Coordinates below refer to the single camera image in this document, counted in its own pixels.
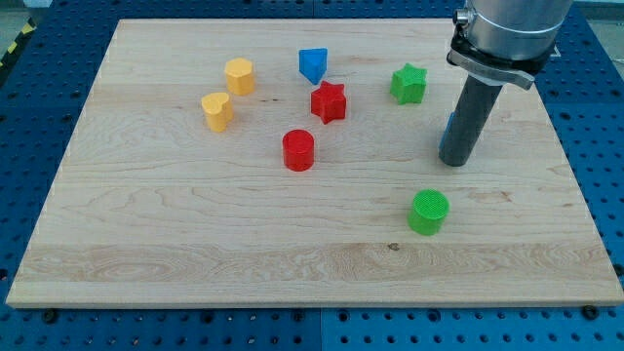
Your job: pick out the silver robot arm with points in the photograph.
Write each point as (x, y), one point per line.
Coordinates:
(505, 41)

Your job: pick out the blue cube block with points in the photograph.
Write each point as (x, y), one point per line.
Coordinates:
(444, 135)

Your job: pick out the red cylinder block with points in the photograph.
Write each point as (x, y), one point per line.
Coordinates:
(298, 150)

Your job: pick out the red star block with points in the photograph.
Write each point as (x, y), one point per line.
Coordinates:
(329, 102)

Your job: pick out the light wooden board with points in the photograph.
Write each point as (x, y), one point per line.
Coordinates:
(152, 209)

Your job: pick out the blue triangle block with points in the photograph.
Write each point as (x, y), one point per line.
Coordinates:
(312, 64)

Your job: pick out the yellow heart block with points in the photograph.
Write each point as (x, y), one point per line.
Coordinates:
(218, 110)

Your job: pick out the yellow hexagon block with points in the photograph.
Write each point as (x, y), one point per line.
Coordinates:
(239, 73)

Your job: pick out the green cylinder block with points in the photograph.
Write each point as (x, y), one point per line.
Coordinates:
(428, 211)

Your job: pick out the green star block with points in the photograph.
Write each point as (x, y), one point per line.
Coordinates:
(408, 84)

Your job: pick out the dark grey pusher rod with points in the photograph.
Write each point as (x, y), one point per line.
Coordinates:
(471, 113)

